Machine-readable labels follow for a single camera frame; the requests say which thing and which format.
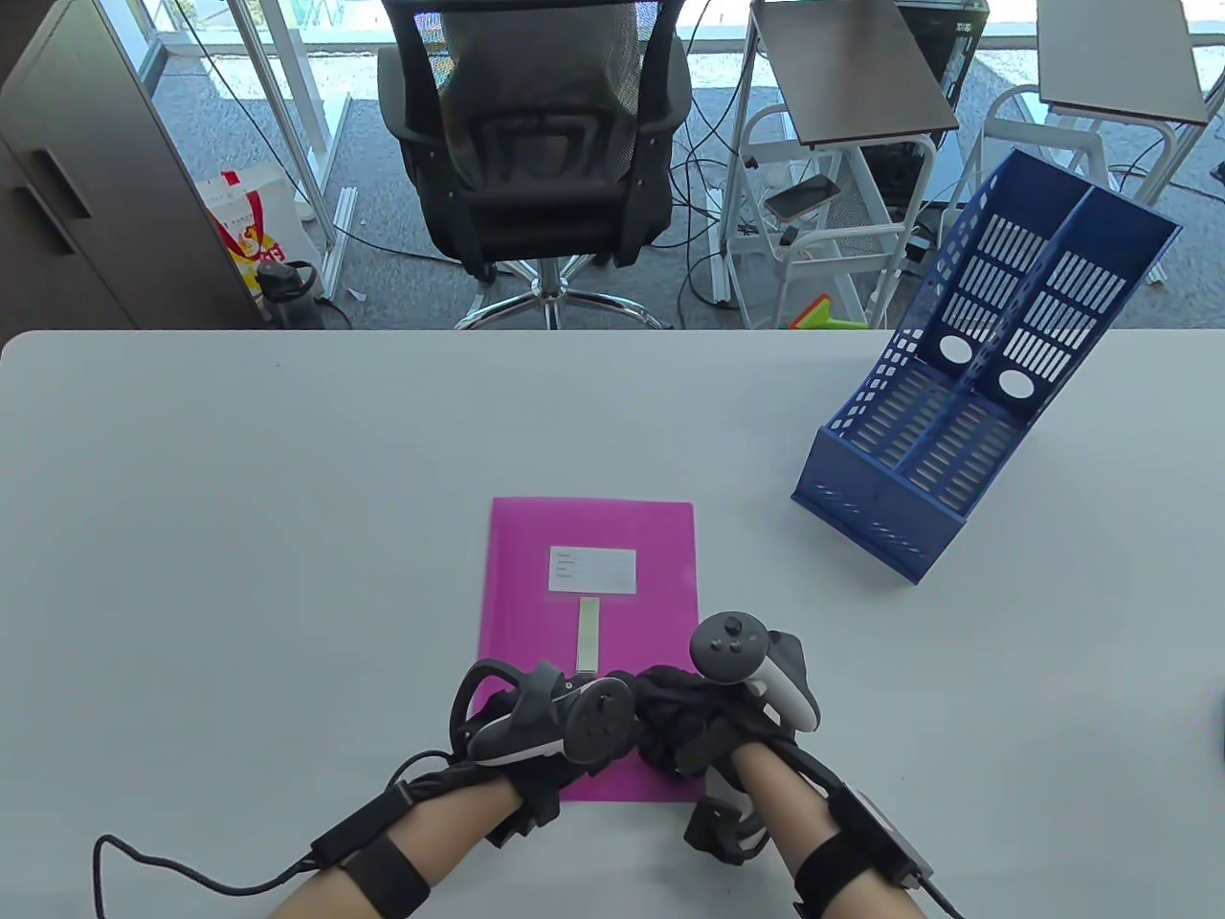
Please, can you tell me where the person's left hand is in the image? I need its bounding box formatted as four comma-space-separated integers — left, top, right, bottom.
467, 672, 640, 847

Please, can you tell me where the person's right hand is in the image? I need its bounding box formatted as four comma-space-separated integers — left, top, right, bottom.
632, 666, 800, 797

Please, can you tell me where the person's right forearm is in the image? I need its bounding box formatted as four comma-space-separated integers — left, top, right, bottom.
732, 742, 931, 919

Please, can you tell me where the person's left forearm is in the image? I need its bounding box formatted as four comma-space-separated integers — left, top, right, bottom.
268, 768, 537, 919

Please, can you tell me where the grey white right wrist controller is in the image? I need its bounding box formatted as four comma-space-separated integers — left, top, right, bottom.
689, 611, 823, 734

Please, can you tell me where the grey left wrist controller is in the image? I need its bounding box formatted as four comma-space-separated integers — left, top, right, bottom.
450, 659, 638, 768

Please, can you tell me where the pink plastic folder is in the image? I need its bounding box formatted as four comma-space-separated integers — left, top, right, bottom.
475, 497, 708, 804

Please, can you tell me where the grey right wrist sensor box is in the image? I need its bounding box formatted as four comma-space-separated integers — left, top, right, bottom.
829, 786, 935, 892

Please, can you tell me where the black left wrist sensor box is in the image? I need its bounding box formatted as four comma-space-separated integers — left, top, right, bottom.
309, 780, 414, 864

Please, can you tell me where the green and orange toy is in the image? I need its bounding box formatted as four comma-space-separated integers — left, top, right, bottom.
776, 295, 868, 332

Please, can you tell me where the blue plastic file rack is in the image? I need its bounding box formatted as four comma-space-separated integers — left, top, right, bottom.
791, 146, 1185, 586

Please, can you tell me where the white metal trolley cart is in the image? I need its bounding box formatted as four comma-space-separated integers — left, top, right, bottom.
716, 103, 946, 332

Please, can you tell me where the black smartphone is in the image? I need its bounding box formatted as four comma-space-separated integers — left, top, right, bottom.
763, 175, 844, 222

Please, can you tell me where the dark grey water bottle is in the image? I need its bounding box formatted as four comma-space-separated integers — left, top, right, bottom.
254, 260, 329, 331

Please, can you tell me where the black mesh office chair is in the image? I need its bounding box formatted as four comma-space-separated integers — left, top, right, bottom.
376, 0, 693, 332

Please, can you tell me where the red and white shopping bag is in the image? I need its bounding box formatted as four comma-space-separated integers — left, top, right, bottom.
197, 169, 299, 295

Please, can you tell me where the brown top standing table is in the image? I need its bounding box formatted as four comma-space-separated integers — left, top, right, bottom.
748, 0, 962, 149

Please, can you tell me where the grey top standing table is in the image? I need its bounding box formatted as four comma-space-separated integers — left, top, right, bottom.
1036, 0, 1213, 128

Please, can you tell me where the dark brown cabinet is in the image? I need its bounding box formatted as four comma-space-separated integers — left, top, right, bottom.
0, 0, 266, 332

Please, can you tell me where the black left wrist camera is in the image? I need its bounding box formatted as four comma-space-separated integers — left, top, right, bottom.
486, 772, 568, 849

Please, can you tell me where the black right arm strap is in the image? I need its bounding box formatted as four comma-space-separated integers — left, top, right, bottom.
791, 833, 888, 919

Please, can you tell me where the black arm strap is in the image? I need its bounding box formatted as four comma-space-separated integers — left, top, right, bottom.
791, 833, 888, 919
339, 837, 433, 919

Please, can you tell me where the black left arm strap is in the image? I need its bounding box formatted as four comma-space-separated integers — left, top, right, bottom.
339, 837, 433, 919

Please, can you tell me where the black cable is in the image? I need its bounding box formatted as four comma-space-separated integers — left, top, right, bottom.
92, 835, 322, 919

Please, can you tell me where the white metal frame stand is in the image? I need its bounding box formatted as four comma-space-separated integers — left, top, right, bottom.
226, 0, 357, 280

